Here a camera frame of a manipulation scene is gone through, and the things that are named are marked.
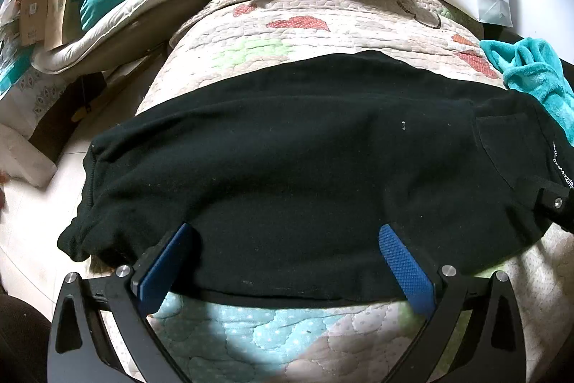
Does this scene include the beige padded seat cushion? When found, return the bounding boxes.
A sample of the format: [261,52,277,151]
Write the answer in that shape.
[30,0,171,75]

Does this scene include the brown cardboard boxes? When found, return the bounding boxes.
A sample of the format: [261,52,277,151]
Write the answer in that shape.
[19,0,84,51]

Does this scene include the teal fleece blanket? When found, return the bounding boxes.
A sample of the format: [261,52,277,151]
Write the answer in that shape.
[480,37,574,145]

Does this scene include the quilted patchwork bedspread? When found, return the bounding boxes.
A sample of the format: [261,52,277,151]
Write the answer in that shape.
[84,0,574,383]

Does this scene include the black pants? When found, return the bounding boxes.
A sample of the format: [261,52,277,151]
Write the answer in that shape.
[57,51,573,304]

